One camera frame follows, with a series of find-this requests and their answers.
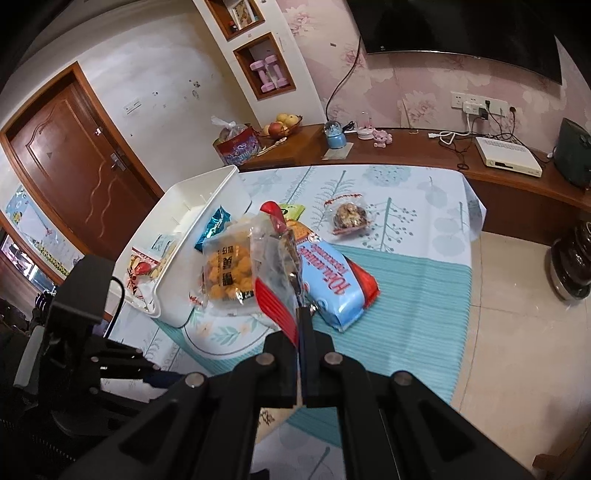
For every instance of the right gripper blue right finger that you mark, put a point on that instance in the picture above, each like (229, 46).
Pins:
(313, 347)

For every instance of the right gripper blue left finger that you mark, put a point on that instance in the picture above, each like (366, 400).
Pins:
(280, 383)

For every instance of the blue red biscuit pack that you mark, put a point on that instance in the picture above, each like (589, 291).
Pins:
(340, 289)

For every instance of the red white barcode snack packet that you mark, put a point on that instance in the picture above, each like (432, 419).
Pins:
(276, 269)

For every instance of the red white apple snack bag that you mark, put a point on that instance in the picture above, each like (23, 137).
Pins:
(142, 269)

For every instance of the clear bag orange cookies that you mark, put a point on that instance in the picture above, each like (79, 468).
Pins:
(227, 280)

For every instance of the pale blue cracker packet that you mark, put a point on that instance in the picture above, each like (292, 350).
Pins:
(163, 242)

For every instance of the clear wrapped nut cake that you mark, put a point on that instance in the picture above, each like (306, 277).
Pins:
(348, 213)

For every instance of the green pineapple cake packet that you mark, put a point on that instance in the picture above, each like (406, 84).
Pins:
(292, 212)

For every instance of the blue foil snack packet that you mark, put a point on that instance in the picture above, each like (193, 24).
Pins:
(214, 226)

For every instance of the patterned white teal tablecloth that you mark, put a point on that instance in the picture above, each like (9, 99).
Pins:
(412, 313)

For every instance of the white plastic storage bin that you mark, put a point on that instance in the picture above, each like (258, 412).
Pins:
(184, 209)

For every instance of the brown wooden door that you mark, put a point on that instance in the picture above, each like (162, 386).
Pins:
(77, 167)

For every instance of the pink small toy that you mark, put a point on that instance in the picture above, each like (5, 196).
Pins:
(382, 138)

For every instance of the pink round music box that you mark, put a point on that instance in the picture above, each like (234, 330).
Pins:
(364, 126)

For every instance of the red gift bag with plastic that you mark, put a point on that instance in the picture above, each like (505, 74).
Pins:
(236, 142)

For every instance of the fruit bowl with apples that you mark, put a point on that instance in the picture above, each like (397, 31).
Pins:
(282, 127)

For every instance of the wooden tv cabinet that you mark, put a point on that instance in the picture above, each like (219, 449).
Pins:
(540, 210)

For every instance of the black electric kettle pot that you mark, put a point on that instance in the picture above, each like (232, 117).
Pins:
(569, 264)

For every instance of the white set-top box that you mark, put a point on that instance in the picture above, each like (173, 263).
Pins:
(508, 157)

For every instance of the pink dumbbell left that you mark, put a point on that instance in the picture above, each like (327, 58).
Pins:
(259, 67)

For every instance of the pink dumbbell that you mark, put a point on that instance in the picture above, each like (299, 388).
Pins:
(277, 76)
(259, 67)

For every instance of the pink dumbbell right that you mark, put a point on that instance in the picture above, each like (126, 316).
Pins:
(277, 76)

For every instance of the framed picture in niche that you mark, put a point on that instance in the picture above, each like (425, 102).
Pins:
(243, 14)

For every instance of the black curved television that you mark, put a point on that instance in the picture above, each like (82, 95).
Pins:
(525, 34)

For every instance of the white wall power strip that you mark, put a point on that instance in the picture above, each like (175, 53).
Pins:
(472, 104)

